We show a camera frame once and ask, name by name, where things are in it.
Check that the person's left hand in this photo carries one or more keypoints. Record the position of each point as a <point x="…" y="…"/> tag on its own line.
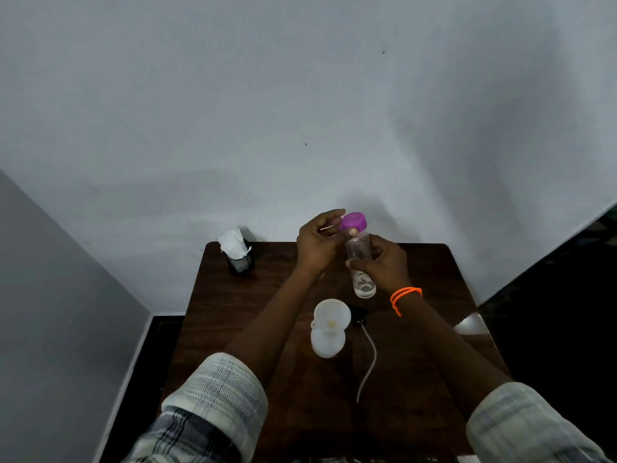
<point x="315" y="248"/>

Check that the person's right hand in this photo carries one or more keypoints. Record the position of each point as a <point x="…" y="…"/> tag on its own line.
<point x="390" y="269"/>

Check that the person's right thumb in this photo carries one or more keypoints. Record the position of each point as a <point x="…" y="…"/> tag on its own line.
<point x="357" y="266"/>

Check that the person's left thumb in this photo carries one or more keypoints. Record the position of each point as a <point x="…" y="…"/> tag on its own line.
<point x="348" y="232"/>

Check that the purple bottle cap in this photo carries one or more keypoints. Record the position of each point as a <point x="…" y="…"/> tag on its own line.
<point x="354" y="221"/>

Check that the clear plastic bottle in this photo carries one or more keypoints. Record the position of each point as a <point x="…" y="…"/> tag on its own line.
<point x="360" y="250"/>

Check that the person's left forearm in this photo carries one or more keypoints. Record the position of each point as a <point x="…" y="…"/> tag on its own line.
<point x="274" y="323"/>

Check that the person's right forearm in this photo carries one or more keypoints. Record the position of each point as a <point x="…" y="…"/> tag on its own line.
<point x="450" y="351"/>

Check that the small black connector piece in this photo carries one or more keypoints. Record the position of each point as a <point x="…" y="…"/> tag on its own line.
<point x="358" y="315"/>

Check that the orange thread wristband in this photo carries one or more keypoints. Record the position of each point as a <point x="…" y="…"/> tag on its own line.
<point x="404" y="295"/>

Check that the white breast pump flange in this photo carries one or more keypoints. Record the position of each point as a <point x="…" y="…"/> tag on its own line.
<point x="329" y="327"/>

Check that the white flexible tube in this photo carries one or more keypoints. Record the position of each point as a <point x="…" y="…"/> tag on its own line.
<point x="371" y="356"/>

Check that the black tissue holder cup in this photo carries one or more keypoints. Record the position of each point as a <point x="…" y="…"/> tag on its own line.
<point x="241" y="265"/>

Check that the white tissue paper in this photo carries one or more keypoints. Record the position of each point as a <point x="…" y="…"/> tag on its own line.
<point x="234" y="243"/>

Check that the plaid shirt sleeve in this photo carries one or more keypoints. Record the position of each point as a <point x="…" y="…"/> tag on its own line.
<point x="525" y="424"/>
<point x="212" y="409"/>

